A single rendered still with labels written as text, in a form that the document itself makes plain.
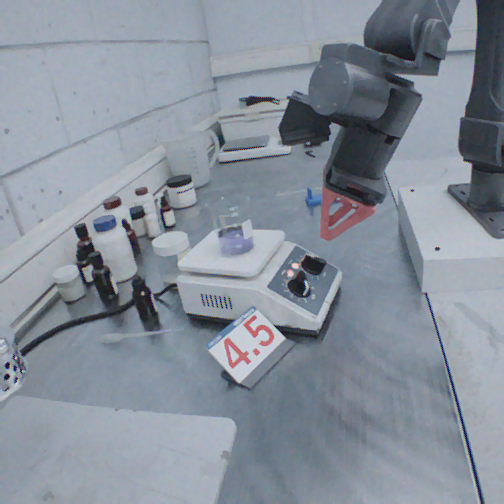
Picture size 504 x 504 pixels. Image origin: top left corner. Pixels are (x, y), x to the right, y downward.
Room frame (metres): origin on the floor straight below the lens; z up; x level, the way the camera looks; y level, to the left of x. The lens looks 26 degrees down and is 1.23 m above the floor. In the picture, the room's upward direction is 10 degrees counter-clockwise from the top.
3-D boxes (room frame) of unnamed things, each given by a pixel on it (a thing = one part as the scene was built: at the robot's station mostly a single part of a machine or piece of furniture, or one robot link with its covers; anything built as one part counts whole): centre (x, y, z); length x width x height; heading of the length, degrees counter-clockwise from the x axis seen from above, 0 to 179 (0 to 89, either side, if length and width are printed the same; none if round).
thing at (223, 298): (0.51, 0.00, 0.94); 0.22 x 0.13 x 0.08; 62
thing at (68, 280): (0.62, 0.33, 0.93); 0.05 x 0.05 x 0.05
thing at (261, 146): (1.48, -0.08, 0.92); 0.26 x 0.19 x 0.05; 79
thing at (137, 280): (0.52, 0.17, 0.93); 0.03 x 0.03 x 0.07
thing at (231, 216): (0.51, 0.02, 1.02); 0.06 x 0.05 x 0.08; 75
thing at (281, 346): (0.39, 0.02, 0.92); 0.09 x 0.06 x 0.04; 137
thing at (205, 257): (0.52, 0.03, 0.98); 0.12 x 0.12 x 0.01; 62
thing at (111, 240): (0.67, 0.25, 0.96); 0.06 x 0.06 x 0.11
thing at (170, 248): (0.61, 0.13, 0.94); 0.06 x 0.06 x 0.08
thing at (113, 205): (0.81, 0.27, 0.95); 0.06 x 0.06 x 0.11
